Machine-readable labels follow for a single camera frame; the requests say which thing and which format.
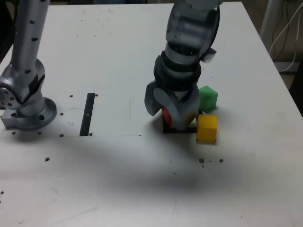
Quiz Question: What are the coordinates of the white cable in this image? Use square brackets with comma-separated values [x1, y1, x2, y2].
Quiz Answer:
[269, 9, 303, 62]
[280, 22, 299, 72]

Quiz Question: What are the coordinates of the white frame post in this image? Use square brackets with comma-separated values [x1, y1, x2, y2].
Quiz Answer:
[259, 0, 282, 49]

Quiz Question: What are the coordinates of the green cube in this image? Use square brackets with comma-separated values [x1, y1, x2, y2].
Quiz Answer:
[198, 85, 219, 113]

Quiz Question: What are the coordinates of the black tape square outline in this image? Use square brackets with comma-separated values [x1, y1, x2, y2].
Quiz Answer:
[162, 108, 204, 134]

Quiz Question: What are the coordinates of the black tape strip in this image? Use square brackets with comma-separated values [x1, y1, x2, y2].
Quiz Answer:
[80, 93, 96, 137]

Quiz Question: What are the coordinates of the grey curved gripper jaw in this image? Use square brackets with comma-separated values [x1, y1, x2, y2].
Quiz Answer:
[153, 85, 201, 131]
[144, 81, 166, 117]

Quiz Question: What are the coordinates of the red cube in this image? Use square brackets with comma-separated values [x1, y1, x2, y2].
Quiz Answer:
[161, 106, 173, 125]

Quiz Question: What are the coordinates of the yellow cube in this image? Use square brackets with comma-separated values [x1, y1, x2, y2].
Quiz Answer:
[196, 114, 218, 143]

